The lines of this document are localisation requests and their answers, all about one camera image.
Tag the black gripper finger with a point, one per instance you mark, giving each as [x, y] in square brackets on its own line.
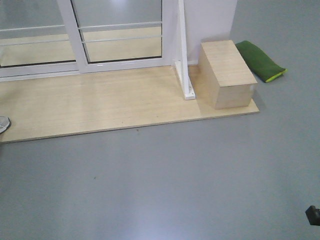
[313, 215]

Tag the white sliding glass door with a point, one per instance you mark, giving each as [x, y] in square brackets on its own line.
[112, 35]

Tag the grey round robot base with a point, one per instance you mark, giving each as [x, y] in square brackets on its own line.
[5, 123]

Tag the fixed glass door panel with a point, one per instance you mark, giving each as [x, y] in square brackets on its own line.
[33, 39]

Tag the green sandbag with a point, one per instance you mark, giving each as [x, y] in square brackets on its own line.
[259, 62]

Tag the plywood box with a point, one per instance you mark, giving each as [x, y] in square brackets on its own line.
[230, 83]

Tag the white triangular support brace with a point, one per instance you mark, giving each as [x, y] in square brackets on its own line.
[181, 60]

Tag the light wooden platform board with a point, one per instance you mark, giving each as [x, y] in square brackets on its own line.
[78, 104]

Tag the white door frame post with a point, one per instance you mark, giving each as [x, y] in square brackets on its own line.
[205, 21]

